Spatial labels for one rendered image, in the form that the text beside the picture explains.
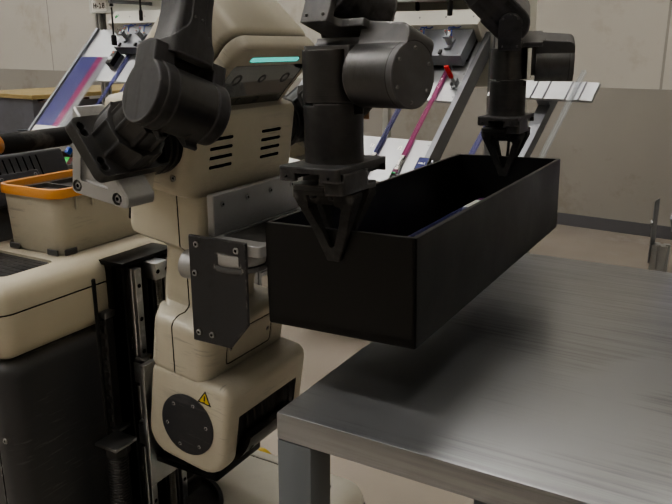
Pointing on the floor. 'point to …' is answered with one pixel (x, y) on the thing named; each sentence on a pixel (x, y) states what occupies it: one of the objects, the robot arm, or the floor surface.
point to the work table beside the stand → (507, 396)
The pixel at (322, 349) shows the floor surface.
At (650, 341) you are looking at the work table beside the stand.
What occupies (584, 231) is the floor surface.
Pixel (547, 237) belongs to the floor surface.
